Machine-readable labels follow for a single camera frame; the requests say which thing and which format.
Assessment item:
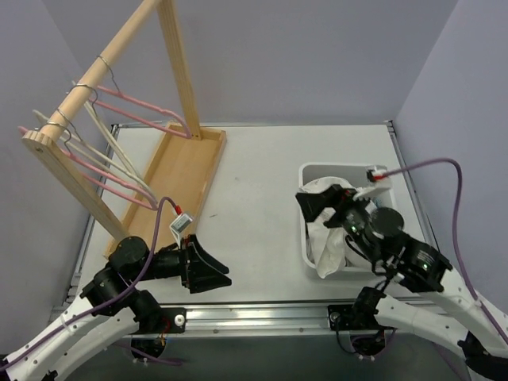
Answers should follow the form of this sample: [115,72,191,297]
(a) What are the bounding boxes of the cream white garment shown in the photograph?
[297,175,378,279]

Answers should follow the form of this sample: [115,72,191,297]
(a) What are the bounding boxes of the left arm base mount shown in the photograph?
[130,307,187,359]

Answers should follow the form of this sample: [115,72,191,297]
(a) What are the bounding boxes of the white plastic basket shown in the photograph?
[298,162,387,280]

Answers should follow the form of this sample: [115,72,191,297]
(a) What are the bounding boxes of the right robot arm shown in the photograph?
[295,185,507,380]

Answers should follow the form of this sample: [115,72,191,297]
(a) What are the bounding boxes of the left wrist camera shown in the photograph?
[169,213,194,247]

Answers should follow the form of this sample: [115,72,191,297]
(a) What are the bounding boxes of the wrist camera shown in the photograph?
[169,213,194,247]
[352,165,392,201]

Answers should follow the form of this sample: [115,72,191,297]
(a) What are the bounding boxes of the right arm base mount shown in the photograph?
[327,304,396,360]

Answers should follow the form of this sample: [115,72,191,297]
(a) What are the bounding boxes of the cream hanger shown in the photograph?
[31,109,158,206]

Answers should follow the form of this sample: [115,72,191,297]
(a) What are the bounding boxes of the aluminium front rail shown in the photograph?
[51,303,441,338]

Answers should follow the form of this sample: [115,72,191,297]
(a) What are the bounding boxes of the wire hanger white shirt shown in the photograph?
[64,101,157,204]

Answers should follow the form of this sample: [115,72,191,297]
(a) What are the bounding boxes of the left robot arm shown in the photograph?
[1,234,232,380]

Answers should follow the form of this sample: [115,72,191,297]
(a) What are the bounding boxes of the wooden clothes rack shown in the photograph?
[20,1,226,243]

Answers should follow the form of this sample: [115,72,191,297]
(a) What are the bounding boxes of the pink hanger front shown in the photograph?
[17,125,160,211]

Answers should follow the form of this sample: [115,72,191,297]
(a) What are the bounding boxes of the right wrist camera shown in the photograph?
[352,165,392,201]

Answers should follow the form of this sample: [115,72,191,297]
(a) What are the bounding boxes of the pink hanger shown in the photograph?
[17,125,160,211]
[94,55,192,140]

